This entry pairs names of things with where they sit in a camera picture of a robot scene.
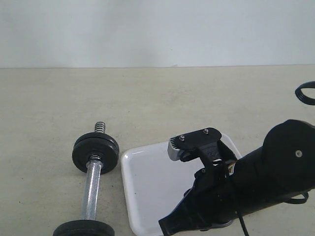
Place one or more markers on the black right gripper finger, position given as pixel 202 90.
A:
pixel 184 217

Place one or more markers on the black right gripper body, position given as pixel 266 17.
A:
pixel 212 199

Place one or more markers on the black weight plate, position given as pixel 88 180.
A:
pixel 95 149
pixel 99 136
pixel 84 228

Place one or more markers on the chrome threaded dumbbell bar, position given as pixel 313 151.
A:
pixel 94 166

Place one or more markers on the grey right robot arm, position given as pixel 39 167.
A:
pixel 282 170

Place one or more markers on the white plastic tray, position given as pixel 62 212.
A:
pixel 154 185

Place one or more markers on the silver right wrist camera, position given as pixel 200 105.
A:
pixel 173 151

